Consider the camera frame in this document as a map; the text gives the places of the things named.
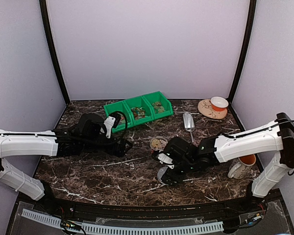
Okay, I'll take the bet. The green bin with star candies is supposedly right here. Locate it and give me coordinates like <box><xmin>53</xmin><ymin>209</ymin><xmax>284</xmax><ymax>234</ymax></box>
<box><xmin>104</xmin><ymin>101</ymin><xmax>134</xmax><ymax>133</ymax></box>

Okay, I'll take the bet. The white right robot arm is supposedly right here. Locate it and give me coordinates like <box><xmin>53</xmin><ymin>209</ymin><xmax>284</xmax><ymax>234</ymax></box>
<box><xmin>155</xmin><ymin>113</ymin><xmax>294</xmax><ymax>212</ymax></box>

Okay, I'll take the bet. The clear round plastic lid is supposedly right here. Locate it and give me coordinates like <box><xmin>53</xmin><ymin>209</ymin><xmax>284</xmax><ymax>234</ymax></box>
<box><xmin>157</xmin><ymin>166</ymin><xmax>168</xmax><ymax>184</ymax></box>

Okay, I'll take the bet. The metal scoop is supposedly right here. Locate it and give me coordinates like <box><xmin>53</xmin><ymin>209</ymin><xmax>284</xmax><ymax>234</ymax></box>
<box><xmin>183</xmin><ymin>113</ymin><xmax>195</xmax><ymax>143</ymax></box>

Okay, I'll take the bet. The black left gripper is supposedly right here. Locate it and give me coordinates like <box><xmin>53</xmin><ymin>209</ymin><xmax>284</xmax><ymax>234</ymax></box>
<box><xmin>81</xmin><ymin>134</ymin><xmax>133</xmax><ymax>157</ymax></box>

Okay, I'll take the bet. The orange and white bowl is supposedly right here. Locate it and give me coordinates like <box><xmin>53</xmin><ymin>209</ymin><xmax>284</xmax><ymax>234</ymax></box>
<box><xmin>210</xmin><ymin>96</ymin><xmax>229</xmax><ymax>112</ymax></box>

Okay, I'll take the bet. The green bin with popsicle candies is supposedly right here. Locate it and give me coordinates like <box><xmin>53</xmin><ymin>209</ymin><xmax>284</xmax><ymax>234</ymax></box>
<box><xmin>143</xmin><ymin>91</ymin><xmax>173</xmax><ymax>119</ymax></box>

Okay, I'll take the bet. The black frame post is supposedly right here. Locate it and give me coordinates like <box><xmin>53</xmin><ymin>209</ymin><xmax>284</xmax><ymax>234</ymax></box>
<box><xmin>227</xmin><ymin>0</ymin><xmax>257</xmax><ymax>104</ymax></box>
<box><xmin>39</xmin><ymin>0</ymin><xmax>71</xmax><ymax>105</ymax></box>

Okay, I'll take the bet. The white mug orange inside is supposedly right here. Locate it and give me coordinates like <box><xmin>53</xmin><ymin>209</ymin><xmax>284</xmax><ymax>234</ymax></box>
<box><xmin>227</xmin><ymin>154</ymin><xmax>256</xmax><ymax>179</ymax></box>

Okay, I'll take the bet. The right black frame post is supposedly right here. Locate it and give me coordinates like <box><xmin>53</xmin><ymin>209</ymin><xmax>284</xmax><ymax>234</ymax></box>
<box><xmin>227</xmin><ymin>0</ymin><xmax>257</xmax><ymax>104</ymax></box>

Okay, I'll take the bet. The clear plastic cup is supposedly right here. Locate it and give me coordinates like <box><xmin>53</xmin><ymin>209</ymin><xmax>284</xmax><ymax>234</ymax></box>
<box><xmin>149</xmin><ymin>136</ymin><xmax>168</xmax><ymax>153</ymax></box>

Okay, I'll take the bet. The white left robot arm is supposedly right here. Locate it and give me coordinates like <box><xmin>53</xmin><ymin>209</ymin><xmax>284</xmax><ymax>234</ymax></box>
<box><xmin>0</xmin><ymin>111</ymin><xmax>133</xmax><ymax>213</ymax></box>

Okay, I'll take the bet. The green bin with lollipops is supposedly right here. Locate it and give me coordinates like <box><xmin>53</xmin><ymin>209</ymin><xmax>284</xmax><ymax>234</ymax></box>
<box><xmin>125</xmin><ymin>96</ymin><xmax>153</xmax><ymax>126</ymax></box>

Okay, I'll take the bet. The grey slotted cable duct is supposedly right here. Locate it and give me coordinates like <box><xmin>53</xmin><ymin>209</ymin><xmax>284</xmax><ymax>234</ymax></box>
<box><xmin>21</xmin><ymin>209</ymin><xmax>224</xmax><ymax>235</ymax></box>

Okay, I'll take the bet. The left black frame post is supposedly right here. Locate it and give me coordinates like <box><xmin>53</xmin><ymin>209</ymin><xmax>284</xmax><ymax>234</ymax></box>
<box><xmin>39</xmin><ymin>0</ymin><xmax>71</xmax><ymax>105</ymax></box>

